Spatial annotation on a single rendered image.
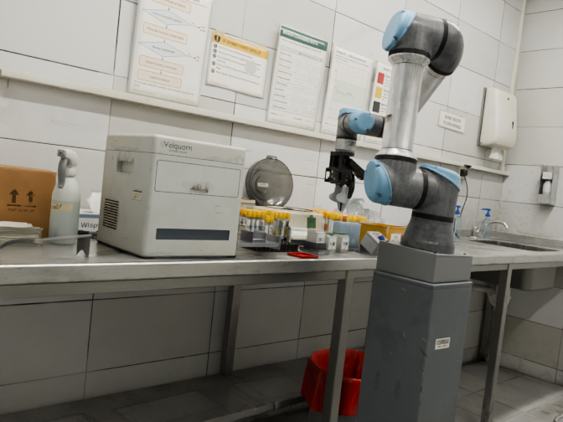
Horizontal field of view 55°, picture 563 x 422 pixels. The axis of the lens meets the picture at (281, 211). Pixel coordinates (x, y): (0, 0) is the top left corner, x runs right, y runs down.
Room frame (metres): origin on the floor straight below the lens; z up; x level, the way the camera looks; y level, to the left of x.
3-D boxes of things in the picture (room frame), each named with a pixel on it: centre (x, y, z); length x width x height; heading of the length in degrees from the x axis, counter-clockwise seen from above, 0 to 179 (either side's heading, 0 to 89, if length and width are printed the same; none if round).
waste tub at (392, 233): (2.06, -0.39, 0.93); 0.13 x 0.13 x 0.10; 47
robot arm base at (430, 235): (1.52, -0.42, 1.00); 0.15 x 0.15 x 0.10
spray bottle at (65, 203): (1.38, 0.55, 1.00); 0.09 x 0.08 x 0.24; 42
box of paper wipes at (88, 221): (1.71, 0.56, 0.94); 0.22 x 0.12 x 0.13; 136
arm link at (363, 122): (1.84, -0.24, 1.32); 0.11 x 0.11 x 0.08; 14
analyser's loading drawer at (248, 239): (1.54, 0.09, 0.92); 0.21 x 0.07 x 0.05; 132
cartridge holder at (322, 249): (1.77, -0.12, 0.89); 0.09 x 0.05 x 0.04; 43
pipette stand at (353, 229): (1.97, -0.24, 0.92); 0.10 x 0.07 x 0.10; 124
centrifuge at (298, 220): (2.10, -0.03, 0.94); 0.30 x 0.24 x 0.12; 33
